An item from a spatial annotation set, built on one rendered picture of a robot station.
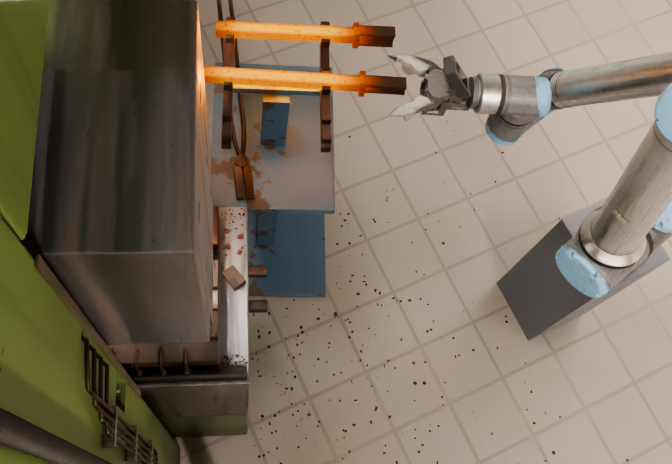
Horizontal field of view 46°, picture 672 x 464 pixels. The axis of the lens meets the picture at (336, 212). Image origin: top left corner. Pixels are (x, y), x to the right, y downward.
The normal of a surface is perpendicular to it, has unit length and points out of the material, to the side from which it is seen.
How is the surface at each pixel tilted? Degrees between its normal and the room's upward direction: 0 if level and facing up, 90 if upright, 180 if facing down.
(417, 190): 0
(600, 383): 0
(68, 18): 0
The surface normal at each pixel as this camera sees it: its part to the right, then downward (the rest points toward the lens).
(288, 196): 0.11, -0.37
